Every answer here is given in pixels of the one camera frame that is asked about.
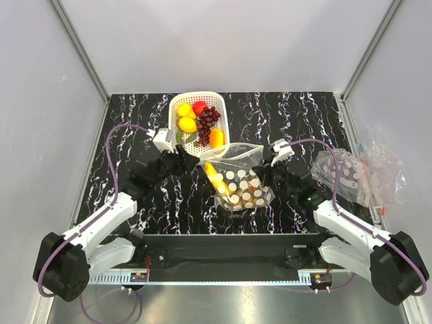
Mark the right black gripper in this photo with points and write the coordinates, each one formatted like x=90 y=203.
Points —
x=264 y=171

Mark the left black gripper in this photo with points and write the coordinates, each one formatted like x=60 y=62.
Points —
x=184 y=162

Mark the clear dotted zip bag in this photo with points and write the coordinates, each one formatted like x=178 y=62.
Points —
x=229 y=170

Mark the yellow banana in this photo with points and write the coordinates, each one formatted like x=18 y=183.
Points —
x=216 y=179

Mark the purple red grape bunch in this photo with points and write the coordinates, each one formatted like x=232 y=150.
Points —
x=206 y=121

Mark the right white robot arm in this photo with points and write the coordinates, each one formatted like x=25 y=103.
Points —
x=390 y=262

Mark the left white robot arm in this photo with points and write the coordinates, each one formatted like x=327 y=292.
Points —
x=67 y=262

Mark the pile of spare zip bags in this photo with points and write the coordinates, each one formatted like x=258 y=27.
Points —
x=375 y=178

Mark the green leaf pieces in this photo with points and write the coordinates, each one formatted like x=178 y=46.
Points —
x=182 y=137

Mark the orange yellow mango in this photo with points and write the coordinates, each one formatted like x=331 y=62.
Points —
x=216 y=138

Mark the upper yellow lemon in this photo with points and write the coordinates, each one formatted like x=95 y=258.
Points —
x=186 y=110

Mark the red strawberry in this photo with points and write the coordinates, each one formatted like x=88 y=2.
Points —
x=199 y=107

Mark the white plastic basket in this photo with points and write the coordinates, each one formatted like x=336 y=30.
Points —
x=212 y=99

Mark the right connector block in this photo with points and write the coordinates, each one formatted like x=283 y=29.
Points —
x=323 y=278

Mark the connector block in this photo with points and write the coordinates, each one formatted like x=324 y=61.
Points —
x=323 y=278
x=139 y=277

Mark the left connector block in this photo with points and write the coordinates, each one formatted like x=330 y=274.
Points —
x=139 y=277

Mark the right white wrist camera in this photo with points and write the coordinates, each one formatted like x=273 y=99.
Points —
x=281 y=150

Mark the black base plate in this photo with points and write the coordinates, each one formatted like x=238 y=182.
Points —
x=297 y=250

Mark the aluminium frame rail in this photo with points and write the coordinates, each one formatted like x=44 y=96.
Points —
x=263 y=272

